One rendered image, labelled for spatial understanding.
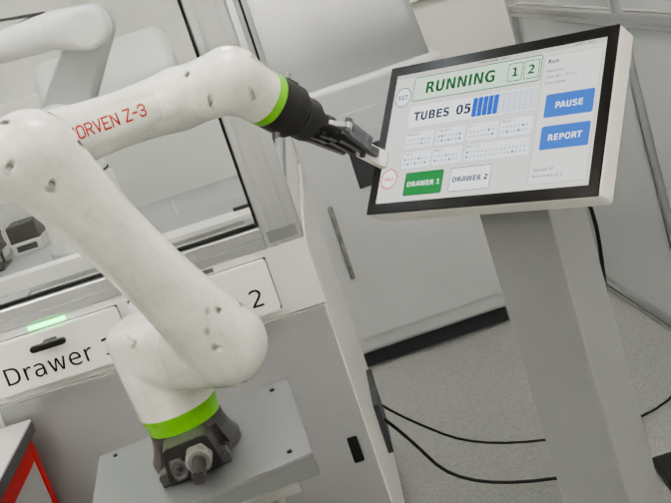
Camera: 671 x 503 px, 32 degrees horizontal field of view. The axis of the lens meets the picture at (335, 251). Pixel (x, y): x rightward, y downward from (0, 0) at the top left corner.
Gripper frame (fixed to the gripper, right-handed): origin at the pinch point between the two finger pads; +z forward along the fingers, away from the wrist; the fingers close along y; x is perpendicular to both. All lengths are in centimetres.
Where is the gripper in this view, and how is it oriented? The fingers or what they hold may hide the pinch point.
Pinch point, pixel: (372, 154)
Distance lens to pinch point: 208.6
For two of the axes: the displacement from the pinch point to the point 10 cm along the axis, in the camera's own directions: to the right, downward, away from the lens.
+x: -1.7, 9.6, -2.3
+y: -7.1, 0.4, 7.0
